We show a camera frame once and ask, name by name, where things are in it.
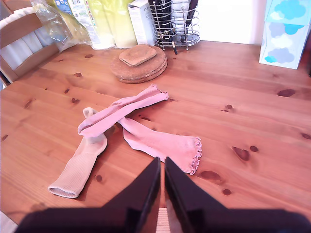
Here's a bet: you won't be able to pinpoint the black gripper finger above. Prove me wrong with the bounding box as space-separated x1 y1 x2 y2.
101 157 161 233
164 157 229 233

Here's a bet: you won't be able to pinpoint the wooden chair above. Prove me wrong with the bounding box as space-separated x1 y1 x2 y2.
0 9 61 84

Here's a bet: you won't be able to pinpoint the dark handled knife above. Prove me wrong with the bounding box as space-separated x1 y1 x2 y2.
185 0 199 28

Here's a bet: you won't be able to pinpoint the cream ribbed sock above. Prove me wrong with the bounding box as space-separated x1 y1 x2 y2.
48 106 108 199
156 201 179 233

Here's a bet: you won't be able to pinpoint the tissue box grey clouds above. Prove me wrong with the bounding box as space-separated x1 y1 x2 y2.
259 21 306 70

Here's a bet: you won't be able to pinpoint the white carton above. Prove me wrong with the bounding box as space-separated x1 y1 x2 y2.
127 0 156 47

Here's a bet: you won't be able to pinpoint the wire cutlery holder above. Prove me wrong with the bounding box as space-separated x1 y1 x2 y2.
147 0 201 51

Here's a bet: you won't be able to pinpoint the yellow paper towel pack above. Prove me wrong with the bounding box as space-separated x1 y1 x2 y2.
36 0 139 51

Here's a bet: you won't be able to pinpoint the round cork trivet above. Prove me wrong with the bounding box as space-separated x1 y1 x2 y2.
110 45 168 79
113 60 168 82
116 64 168 84

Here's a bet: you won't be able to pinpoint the square cork coaster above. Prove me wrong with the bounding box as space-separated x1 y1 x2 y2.
119 45 157 65
120 54 157 67

